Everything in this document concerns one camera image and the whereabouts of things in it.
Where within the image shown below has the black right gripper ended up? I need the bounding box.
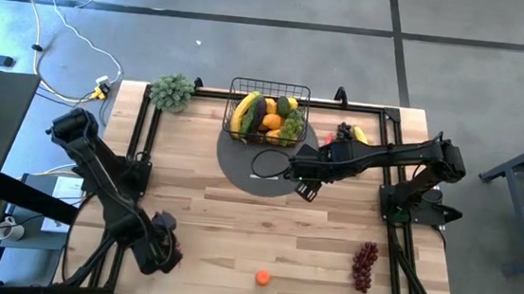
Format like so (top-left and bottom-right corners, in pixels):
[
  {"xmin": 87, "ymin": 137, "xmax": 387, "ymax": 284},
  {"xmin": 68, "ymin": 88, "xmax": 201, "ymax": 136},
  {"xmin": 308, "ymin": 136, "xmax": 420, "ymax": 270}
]
[{"xmin": 285, "ymin": 138, "xmax": 356, "ymax": 207}]

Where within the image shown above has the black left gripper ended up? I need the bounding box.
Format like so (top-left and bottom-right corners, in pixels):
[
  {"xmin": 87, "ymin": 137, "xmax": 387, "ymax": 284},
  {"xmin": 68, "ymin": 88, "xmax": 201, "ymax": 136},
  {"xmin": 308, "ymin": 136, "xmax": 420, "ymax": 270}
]
[{"xmin": 129, "ymin": 210, "xmax": 187, "ymax": 278}]

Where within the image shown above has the golden bread roll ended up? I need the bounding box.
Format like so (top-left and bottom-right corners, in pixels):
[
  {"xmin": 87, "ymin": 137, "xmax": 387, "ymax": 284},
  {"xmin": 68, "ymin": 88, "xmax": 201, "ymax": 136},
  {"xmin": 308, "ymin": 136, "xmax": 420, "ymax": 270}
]
[
  {"xmin": 261, "ymin": 112, "xmax": 284, "ymax": 131},
  {"xmin": 264, "ymin": 127, "xmax": 283, "ymax": 146}
]

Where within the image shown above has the green grape bunch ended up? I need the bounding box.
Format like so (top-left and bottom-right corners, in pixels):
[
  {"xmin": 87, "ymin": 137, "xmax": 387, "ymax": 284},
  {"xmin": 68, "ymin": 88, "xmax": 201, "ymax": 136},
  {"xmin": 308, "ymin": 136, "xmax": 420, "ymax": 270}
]
[{"xmin": 277, "ymin": 108, "xmax": 305, "ymax": 148}]

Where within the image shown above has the black grape bunch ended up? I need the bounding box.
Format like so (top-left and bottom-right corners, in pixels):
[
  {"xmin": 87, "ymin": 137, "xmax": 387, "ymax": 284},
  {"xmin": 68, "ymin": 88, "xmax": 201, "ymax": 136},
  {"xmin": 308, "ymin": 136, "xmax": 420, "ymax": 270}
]
[{"xmin": 336, "ymin": 121, "xmax": 355, "ymax": 142}]

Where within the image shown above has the yellow banana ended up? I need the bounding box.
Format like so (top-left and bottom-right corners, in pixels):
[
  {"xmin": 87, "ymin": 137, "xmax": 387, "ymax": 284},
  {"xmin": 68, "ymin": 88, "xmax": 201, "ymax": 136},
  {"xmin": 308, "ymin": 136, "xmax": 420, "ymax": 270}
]
[
  {"xmin": 351, "ymin": 124, "xmax": 370, "ymax": 146},
  {"xmin": 228, "ymin": 88, "xmax": 262, "ymax": 140}
]

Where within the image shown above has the dark green avocado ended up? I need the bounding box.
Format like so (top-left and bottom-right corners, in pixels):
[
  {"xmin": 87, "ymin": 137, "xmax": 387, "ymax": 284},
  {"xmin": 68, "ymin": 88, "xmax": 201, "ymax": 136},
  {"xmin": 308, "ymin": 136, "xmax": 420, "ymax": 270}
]
[{"xmin": 275, "ymin": 95, "xmax": 292, "ymax": 118}]

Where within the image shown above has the dark purple eggplant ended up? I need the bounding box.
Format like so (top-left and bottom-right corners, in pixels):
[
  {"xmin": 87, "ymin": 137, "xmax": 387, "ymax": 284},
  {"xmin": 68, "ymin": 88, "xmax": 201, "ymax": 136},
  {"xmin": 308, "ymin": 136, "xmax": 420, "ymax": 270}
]
[{"xmin": 251, "ymin": 97, "xmax": 268, "ymax": 135}]

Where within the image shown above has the dark green cucumber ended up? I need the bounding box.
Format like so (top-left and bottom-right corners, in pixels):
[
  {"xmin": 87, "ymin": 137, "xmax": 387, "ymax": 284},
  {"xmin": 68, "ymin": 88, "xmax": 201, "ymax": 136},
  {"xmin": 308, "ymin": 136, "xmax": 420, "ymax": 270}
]
[{"xmin": 241, "ymin": 95, "xmax": 261, "ymax": 140}]

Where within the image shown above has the dark red grape bunch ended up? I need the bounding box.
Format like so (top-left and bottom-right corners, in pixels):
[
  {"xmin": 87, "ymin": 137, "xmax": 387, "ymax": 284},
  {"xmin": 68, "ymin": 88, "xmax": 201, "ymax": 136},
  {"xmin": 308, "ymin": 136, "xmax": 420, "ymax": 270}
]
[{"xmin": 350, "ymin": 240, "xmax": 381, "ymax": 294}]

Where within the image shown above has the orange fruit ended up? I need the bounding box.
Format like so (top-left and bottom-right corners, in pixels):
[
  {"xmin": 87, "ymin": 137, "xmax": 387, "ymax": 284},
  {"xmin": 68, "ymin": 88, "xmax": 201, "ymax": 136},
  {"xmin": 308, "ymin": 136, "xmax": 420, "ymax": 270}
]
[{"xmin": 254, "ymin": 269, "xmax": 273, "ymax": 287}]

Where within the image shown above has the grey round woven placemat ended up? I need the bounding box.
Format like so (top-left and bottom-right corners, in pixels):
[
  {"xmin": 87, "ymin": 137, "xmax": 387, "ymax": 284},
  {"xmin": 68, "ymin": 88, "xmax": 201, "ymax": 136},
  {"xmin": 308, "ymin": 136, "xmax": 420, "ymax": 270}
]
[{"xmin": 212, "ymin": 114, "xmax": 323, "ymax": 203}]

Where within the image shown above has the white paper booklet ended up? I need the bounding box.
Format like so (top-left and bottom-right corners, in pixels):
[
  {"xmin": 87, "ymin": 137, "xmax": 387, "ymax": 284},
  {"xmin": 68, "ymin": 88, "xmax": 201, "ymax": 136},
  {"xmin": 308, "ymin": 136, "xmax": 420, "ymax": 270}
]
[{"xmin": 40, "ymin": 174, "xmax": 87, "ymax": 236}]

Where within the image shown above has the white mug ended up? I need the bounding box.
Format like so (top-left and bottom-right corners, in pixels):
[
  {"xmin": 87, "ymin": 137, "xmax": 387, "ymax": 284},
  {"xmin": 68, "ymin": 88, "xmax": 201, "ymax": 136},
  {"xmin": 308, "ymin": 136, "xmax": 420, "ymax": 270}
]
[{"xmin": 0, "ymin": 214, "xmax": 27, "ymax": 243}]

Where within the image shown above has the green potted plant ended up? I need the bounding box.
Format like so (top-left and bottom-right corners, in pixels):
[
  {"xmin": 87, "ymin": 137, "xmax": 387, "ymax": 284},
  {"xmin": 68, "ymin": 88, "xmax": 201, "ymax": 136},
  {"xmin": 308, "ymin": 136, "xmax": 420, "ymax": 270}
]
[{"xmin": 147, "ymin": 71, "xmax": 197, "ymax": 115}]

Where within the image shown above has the white and yellow plug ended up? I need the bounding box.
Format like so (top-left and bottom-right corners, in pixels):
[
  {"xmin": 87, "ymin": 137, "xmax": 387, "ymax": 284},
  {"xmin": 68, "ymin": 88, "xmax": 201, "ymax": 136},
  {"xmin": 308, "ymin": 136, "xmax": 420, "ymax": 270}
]
[{"xmin": 90, "ymin": 73, "xmax": 113, "ymax": 102}]

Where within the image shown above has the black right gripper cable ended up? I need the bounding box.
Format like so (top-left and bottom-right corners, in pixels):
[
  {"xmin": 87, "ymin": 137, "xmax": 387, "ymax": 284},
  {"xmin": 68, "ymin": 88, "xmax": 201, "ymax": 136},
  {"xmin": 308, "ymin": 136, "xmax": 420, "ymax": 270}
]
[{"xmin": 249, "ymin": 146, "xmax": 294, "ymax": 182}]

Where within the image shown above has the black aluminium table frame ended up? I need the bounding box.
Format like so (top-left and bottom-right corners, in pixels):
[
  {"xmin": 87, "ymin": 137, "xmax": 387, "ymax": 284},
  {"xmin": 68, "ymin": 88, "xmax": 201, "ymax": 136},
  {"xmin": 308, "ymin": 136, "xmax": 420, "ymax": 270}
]
[{"xmin": 58, "ymin": 76, "xmax": 474, "ymax": 294}]

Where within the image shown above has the black wire basket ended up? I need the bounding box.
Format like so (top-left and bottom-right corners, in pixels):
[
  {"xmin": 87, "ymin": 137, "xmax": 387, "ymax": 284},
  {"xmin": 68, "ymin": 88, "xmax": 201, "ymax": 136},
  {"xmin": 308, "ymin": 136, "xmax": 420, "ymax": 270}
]
[{"xmin": 220, "ymin": 75, "xmax": 313, "ymax": 150}]

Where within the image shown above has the grey metal desk frame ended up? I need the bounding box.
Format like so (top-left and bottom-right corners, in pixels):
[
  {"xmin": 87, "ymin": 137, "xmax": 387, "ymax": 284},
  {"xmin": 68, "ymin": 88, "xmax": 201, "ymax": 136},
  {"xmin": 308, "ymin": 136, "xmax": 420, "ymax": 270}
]
[{"xmin": 469, "ymin": 123, "xmax": 524, "ymax": 280}]

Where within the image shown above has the white cable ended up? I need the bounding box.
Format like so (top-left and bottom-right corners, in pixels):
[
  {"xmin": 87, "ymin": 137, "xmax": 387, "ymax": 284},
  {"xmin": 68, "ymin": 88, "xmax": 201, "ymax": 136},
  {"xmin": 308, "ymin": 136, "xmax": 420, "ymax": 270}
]
[{"xmin": 45, "ymin": 0, "xmax": 129, "ymax": 86}]

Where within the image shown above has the yellow cable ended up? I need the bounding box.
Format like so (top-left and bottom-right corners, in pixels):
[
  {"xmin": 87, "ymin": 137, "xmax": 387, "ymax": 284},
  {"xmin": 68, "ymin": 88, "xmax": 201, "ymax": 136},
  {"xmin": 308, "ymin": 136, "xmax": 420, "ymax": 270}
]
[{"xmin": 0, "ymin": 0, "xmax": 114, "ymax": 105}]

